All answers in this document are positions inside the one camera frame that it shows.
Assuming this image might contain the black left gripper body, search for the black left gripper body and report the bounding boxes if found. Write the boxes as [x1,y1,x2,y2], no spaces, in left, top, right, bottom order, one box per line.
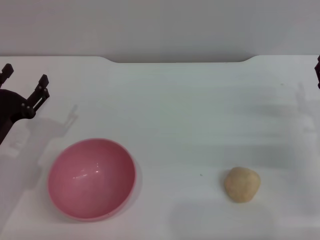
[0,88,26,146]

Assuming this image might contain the pink plastic bowl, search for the pink plastic bowl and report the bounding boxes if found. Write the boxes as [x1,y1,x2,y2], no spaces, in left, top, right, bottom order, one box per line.
[47,138,137,223]

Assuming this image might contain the beige egg yolk pastry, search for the beige egg yolk pastry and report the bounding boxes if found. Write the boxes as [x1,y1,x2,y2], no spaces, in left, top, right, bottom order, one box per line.
[223,166,262,204]

